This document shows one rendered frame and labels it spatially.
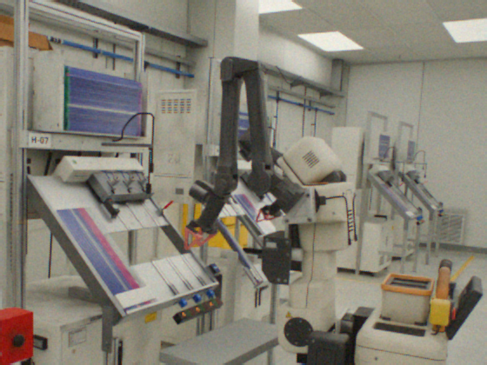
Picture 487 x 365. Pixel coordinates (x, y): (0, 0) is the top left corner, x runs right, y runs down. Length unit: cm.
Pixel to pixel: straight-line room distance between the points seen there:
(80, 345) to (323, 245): 109
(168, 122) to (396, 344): 233
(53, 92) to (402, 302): 153
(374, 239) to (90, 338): 483
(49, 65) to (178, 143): 140
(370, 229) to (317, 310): 488
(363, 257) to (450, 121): 360
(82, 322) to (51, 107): 90
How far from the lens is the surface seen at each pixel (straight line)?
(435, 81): 983
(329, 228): 190
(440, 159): 971
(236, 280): 285
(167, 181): 362
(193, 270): 254
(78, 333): 236
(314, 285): 191
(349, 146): 681
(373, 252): 678
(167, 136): 363
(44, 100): 240
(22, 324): 188
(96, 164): 252
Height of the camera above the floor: 130
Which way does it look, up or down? 7 degrees down
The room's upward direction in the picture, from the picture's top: 2 degrees clockwise
